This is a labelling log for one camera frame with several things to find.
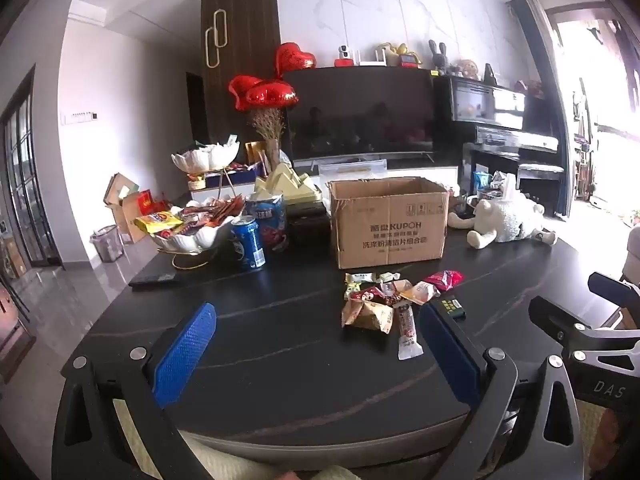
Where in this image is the brown paper snack packet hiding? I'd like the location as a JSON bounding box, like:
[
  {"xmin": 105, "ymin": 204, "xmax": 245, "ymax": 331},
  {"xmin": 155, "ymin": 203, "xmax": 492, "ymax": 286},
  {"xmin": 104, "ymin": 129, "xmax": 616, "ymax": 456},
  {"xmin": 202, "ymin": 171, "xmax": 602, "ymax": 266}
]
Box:
[{"xmin": 341, "ymin": 302, "xmax": 396, "ymax": 335}]

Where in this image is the pile of assorted snack packets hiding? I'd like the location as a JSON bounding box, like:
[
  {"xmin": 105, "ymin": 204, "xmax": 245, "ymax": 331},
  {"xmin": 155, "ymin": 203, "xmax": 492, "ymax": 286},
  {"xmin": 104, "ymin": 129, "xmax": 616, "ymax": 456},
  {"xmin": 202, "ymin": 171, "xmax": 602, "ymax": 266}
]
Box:
[{"xmin": 134, "ymin": 197, "xmax": 246, "ymax": 238}]

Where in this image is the yellow chip bag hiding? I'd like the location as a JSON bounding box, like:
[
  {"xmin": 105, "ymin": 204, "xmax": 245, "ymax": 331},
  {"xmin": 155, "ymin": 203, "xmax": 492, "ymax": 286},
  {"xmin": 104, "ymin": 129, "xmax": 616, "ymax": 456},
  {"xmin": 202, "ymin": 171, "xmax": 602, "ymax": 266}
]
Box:
[{"xmin": 134, "ymin": 211, "xmax": 185, "ymax": 233}]

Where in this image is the grey waste bin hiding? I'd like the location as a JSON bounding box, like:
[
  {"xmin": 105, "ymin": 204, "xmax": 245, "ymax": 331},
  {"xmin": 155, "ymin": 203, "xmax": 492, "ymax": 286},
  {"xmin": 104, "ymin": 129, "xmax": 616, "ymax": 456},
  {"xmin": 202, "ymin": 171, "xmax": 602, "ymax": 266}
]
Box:
[{"xmin": 91, "ymin": 225, "xmax": 125, "ymax": 263}]

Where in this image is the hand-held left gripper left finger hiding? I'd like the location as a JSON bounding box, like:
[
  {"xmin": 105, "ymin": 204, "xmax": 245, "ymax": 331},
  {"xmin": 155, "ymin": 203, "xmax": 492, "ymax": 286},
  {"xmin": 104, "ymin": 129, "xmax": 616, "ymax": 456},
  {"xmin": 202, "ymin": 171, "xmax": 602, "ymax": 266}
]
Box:
[{"xmin": 52, "ymin": 302, "xmax": 218, "ymax": 480}]

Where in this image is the brown cardboard box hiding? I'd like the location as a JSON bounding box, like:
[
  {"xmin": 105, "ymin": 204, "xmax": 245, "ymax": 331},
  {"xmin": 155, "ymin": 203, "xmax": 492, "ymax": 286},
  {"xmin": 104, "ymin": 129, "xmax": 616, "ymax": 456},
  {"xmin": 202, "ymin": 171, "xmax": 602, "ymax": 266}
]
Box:
[{"xmin": 327, "ymin": 176, "xmax": 451, "ymax": 271}]

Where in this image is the black framed glass door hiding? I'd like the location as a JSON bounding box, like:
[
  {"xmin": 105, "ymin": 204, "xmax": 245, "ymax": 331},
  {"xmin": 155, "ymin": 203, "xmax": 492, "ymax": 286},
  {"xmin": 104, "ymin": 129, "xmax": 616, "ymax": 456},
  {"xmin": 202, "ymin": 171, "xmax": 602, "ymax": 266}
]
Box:
[{"xmin": 0, "ymin": 65, "xmax": 63, "ymax": 266}]

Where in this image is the red white snack packet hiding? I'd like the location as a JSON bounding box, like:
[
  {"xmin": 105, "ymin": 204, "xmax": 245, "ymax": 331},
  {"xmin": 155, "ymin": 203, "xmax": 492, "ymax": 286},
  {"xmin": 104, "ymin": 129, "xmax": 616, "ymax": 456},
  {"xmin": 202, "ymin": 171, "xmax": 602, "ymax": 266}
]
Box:
[{"xmin": 347, "ymin": 285, "xmax": 401, "ymax": 308}]

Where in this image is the open cardboard box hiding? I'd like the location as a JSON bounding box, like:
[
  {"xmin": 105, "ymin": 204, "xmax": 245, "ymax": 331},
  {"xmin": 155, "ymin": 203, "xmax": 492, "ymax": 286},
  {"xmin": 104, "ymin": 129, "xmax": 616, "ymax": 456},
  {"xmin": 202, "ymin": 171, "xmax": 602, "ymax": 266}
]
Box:
[{"xmin": 103, "ymin": 173, "xmax": 153, "ymax": 243}]

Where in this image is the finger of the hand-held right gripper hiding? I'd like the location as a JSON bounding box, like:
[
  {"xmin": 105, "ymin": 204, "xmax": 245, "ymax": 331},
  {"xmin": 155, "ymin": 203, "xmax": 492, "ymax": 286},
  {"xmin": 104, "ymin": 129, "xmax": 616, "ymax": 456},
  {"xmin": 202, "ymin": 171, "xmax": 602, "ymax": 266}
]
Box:
[
  {"xmin": 587, "ymin": 272, "xmax": 640, "ymax": 311},
  {"xmin": 529, "ymin": 296, "xmax": 640, "ymax": 356}
]

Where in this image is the white plush sheep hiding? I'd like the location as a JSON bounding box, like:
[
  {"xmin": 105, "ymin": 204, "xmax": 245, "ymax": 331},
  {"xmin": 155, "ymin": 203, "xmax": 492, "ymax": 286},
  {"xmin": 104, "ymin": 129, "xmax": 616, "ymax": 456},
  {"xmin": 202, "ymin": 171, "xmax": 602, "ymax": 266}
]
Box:
[{"xmin": 447, "ymin": 195, "xmax": 558, "ymax": 250}]

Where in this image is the black box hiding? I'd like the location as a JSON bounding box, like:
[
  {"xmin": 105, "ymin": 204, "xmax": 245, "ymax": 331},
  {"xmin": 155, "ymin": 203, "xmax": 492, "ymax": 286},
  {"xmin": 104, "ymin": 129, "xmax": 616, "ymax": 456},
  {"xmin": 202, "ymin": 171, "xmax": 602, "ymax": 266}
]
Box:
[{"xmin": 287, "ymin": 202, "xmax": 332, "ymax": 246}]

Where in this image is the sausage stick packet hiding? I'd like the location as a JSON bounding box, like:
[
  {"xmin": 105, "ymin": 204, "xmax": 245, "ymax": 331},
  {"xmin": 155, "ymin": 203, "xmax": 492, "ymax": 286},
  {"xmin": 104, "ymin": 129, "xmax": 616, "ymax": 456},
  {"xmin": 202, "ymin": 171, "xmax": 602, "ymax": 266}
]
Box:
[{"xmin": 397, "ymin": 305, "xmax": 423, "ymax": 361}]

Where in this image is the dark blue gift box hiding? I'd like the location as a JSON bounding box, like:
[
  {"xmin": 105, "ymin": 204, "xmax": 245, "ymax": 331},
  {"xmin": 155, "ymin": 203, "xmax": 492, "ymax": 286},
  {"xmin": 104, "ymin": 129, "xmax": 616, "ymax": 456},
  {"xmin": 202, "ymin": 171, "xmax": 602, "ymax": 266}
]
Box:
[{"xmin": 187, "ymin": 165, "xmax": 261, "ymax": 191}]

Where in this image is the blue soda can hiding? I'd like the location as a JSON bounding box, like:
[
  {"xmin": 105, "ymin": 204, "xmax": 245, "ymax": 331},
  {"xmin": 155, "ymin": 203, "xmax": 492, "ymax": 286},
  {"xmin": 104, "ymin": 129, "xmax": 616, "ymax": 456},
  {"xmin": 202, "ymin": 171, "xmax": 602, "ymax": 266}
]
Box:
[{"xmin": 229, "ymin": 216, "xmax": 267, "ymax": 272}]

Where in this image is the piano bench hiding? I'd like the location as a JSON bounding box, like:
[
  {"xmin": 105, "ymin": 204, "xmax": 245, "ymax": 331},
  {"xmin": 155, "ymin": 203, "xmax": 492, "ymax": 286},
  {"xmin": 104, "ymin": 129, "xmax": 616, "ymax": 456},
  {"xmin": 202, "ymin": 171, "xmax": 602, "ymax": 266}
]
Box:
[{"xmin": 517, "ymin": 162, "xmax": 566, "ymax": 196}]

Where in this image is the stack of gold pyramid boxes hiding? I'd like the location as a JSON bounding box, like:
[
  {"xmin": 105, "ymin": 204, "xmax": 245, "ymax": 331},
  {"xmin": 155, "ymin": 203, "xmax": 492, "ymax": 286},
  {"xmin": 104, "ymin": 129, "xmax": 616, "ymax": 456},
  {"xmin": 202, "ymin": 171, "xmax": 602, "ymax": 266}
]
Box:
[{"xmin": 254, "ymin": 162, "xmax": 323, "ymax": 206}]

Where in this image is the blue red snack package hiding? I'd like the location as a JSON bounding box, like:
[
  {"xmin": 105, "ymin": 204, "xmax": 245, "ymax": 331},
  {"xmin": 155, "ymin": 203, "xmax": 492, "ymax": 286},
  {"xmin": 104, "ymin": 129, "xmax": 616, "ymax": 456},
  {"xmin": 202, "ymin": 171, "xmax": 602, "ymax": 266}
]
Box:
[{"xmin": 245, "ymin": 194, "xmax": 288, "ymax": 253}]

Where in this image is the black remote control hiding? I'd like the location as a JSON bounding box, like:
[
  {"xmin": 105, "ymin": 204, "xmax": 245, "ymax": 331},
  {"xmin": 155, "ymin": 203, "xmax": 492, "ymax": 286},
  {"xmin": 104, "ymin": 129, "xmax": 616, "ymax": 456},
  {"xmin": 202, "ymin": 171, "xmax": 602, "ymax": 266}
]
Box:
[{"xmin": 129, "ymin": 270, "xmax": 176, "ymax": 288}]

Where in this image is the red heart balloon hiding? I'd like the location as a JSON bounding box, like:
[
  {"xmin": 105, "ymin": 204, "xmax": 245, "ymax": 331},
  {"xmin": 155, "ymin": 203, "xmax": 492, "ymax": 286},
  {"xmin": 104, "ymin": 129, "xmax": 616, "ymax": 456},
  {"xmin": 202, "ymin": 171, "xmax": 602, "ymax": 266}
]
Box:
[
  {"xmin": 247, "ymin": 81, "xmax": 300, "ymax": 108},
  {"xmin": 274, "ymin": 42, "xmax": 317, "ymax": 78},
  {"xmin": 229, "ymin": 75, "xmax": 266, "ymax": 111}
]

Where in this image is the white TV cabinet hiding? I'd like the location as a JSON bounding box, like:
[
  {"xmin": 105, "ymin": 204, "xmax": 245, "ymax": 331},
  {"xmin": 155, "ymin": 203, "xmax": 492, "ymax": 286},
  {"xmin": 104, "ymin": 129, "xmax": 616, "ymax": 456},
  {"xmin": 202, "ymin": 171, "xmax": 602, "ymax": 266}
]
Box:
[{"xmin": 292, "ymin": 157, "xmax": 458, "ymax": 191}]

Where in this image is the dried flower bouquet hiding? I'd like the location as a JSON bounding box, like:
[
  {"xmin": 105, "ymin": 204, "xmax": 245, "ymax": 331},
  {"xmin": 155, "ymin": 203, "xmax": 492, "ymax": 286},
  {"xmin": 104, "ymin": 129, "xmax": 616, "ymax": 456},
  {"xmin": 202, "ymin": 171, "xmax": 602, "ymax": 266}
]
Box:
[{"xmin": 251, "ymin": 105, "xmax": 291, "ymax": 173}]

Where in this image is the black television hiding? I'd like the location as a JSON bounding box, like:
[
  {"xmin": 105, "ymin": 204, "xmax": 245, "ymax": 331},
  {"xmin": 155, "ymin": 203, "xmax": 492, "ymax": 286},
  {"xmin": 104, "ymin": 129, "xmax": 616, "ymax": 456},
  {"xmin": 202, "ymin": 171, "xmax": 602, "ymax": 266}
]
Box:
[{"xmin": 282, "ymin": 66, "xmax": 441, "ymax": 161}]

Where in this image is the two-tier white shell snack stand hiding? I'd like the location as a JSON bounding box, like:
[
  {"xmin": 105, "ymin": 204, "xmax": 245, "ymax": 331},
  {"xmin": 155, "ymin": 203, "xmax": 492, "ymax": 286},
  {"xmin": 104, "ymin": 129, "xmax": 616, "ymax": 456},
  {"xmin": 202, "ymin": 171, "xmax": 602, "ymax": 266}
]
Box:
[{"xmin": 150, "ymin": 141, "xmax": 246, "ymax": 271}]

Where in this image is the gold loop wall ornament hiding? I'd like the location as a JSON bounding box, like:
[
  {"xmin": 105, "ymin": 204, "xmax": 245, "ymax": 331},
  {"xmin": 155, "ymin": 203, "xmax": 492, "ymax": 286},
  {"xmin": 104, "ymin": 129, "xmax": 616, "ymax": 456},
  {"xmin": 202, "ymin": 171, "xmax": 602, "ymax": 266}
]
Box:
[{"xmin": 205, "ymin": 9, "xmax": 228, "ymax": 68}]

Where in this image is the black green-label packet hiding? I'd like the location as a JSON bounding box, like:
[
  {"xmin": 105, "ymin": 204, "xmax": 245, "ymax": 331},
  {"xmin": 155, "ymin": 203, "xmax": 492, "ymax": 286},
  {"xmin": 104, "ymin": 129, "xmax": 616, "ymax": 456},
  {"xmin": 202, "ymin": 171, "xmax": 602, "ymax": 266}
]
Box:
[{"xmin": 434, "ymin": 297, "xmax": 467, "ymax": 320}]

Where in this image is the yellow toy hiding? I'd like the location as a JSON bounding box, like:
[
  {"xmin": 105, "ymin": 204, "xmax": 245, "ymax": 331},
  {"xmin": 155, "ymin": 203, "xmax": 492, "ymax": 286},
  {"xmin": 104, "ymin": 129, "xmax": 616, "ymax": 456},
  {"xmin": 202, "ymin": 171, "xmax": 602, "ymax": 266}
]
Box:
[{"xmin": 377, "ymin": 42, "xmax": 421, "ymax": 66}]

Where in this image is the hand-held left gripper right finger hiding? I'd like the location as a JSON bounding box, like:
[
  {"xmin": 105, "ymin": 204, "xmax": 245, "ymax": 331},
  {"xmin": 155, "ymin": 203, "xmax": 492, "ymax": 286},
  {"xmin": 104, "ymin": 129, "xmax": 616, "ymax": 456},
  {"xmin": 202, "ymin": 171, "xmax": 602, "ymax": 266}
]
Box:
[{"xmin": 419, "ymin": 301, "xmax": 583, "ymax": 480}]

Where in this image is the dark blue curtain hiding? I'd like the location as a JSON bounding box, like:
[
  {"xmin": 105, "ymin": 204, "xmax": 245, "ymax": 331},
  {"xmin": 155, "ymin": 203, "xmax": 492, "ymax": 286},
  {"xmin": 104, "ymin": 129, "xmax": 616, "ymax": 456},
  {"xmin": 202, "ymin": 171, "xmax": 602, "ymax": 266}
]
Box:
[{"xmin": 510, "ymin": 0, "xmax": 576, "ymax": 216}]

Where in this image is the pink red snack packet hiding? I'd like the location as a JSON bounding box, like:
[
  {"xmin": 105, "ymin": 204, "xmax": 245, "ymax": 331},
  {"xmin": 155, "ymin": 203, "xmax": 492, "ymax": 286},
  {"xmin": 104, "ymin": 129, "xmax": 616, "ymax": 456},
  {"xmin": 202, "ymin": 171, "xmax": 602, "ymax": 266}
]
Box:
[{"xmin": 422, "ymin": 270, "xmax": 466, "ymax": 292}]

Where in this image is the clear plastic zip bag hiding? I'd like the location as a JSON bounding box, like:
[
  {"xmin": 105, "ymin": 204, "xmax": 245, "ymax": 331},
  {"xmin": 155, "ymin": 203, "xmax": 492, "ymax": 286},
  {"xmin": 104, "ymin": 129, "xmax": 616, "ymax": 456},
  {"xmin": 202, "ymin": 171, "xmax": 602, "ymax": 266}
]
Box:
[{"xmin": 320, "ymin": 159, "xmax": 388, "ymax": 181}]

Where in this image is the grey bunny doll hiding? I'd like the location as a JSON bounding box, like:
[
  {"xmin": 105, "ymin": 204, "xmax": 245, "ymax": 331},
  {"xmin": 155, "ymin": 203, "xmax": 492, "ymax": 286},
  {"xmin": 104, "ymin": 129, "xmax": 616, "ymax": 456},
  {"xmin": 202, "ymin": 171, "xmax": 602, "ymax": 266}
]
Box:
[{"xmin": 427, "ymin": 40, "xmax": 450, "ymax": 71}]

